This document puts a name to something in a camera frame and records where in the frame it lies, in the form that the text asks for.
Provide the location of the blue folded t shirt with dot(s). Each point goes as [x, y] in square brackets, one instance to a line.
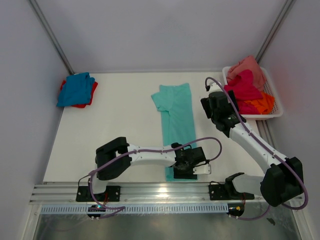
[77, 90]

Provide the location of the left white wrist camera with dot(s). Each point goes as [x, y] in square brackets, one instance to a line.
[204, 169]

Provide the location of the right corner frame post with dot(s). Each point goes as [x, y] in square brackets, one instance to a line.
[276, 26]

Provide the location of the teal t shirt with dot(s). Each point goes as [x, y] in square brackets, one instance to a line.
[174, 102]

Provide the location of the aluminium front rail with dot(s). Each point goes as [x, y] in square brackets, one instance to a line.
[131, 193]

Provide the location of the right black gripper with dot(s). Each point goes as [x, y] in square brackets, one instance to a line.
[206, 103]

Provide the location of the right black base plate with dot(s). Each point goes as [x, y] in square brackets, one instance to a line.
[226, 191]

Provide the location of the corner frame post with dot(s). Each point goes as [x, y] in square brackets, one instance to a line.
[50, 34]
[276, 26]

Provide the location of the magenta t shirt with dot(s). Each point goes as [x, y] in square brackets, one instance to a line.
[244, 90]

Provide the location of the orange t shirt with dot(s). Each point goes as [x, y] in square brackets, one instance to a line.
[263, 106]

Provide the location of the white slotted cable duct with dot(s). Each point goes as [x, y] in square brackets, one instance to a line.
[167, 208]

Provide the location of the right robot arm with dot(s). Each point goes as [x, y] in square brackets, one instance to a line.
[283, 177]

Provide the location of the right black controller board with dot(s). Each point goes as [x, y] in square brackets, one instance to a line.
[235, 209]

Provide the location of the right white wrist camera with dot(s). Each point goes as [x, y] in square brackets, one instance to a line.
[213, 87]

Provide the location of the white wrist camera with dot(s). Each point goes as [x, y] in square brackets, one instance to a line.
[213, 87]
[204, 169]

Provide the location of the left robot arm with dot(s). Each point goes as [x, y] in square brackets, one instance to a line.
[115, 157]

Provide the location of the left black controller board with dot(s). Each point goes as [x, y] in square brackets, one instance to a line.
[95, 211]

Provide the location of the red folded t shirt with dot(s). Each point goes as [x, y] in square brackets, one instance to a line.
[82, 106]

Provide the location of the left corner frame post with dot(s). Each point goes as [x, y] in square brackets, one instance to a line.
[50, 34]

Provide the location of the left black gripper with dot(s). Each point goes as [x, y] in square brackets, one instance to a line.
[189, 175]

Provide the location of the black controller board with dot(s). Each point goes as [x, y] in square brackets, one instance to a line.
[235, 209]
[95, 211]

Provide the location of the salmon pink t shirt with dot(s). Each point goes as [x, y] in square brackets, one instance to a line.
[248, 63]

